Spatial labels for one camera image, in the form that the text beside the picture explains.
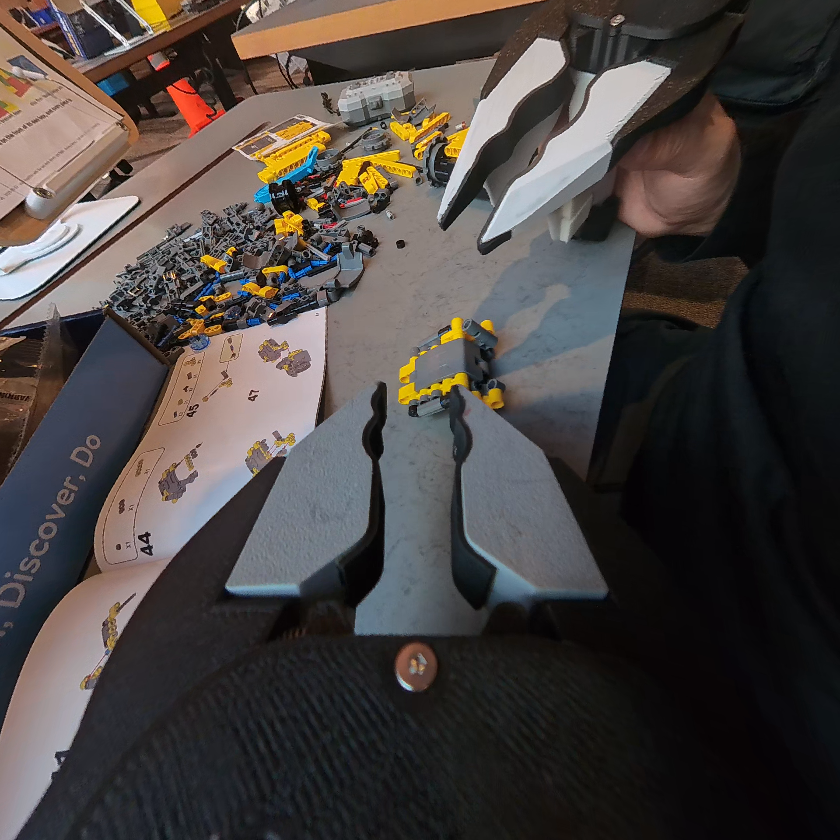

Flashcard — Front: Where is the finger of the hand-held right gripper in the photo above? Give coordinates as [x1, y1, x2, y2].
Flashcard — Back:
[476, 58, 675, 257]
[437, 35, 572, 232]

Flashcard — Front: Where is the grey desk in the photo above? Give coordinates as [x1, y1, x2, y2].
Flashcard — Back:
[0, 58, 639, 636]

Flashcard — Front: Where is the black round turntable part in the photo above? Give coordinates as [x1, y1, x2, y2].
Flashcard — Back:
[421, 139, 462, 192]

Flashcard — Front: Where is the orange traffic cone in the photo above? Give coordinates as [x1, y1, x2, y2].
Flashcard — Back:
[166, 77, 219, 137]

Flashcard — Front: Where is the pile of small building bricks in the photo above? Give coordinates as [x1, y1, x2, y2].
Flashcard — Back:
[104, 200, 383, 357]

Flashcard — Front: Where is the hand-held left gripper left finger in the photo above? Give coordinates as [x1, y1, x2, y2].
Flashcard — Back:
[225, 382, 389, 611]

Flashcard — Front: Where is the open instruction booklet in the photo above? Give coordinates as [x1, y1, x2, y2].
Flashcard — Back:
[0, 305, 329, 818]

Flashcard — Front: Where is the grey battery box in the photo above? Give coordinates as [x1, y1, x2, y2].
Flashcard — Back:
[337, 70, 420, 127]

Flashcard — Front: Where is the person's dark clothing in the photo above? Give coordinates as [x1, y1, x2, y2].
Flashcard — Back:
[586, 262, 840, 840]

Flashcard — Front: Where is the clear plastic bag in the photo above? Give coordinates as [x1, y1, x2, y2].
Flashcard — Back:
[0, 307, 107, 488]

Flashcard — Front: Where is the wooden workbench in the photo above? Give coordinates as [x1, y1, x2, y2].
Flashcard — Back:
[66, 0, 252, 111]

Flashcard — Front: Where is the person's right forearm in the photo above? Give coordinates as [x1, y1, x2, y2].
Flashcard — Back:
[709, 0, 840, 277]

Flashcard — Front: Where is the white stand base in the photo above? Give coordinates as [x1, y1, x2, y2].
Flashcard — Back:
[0, 196, 143, 301]

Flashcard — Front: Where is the wooden document stand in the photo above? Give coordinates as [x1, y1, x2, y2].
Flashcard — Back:
[0, 10, 140, 248]

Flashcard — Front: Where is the cluster of yellow beams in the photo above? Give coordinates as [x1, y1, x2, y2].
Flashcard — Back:
[256, 110, 471, 199]

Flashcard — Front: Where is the yellow sticker sheet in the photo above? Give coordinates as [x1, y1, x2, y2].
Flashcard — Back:
[231, 116, 336, 161]

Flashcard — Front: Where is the person's right hand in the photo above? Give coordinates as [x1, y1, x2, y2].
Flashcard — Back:
[616, 97, 744, 238]

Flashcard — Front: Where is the tan edged table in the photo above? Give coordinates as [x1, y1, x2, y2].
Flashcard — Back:
[231, 0, 547, 68]

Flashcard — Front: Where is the blue storage bin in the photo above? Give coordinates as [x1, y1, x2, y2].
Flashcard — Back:
[64, 9, 117, 61]

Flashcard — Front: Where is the dark blue cardboard box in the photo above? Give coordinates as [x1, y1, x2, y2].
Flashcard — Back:
[0, 308, 186, 723]

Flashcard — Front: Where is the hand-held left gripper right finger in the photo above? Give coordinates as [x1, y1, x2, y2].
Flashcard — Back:
[448, 386, 611, 613]

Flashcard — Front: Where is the blue curved panel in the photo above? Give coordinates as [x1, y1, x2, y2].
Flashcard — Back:
[252, 147, 343, 206]

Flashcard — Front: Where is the yellow grey brick assembly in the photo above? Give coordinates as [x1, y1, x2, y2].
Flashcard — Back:
[398, 316, 507, 420]

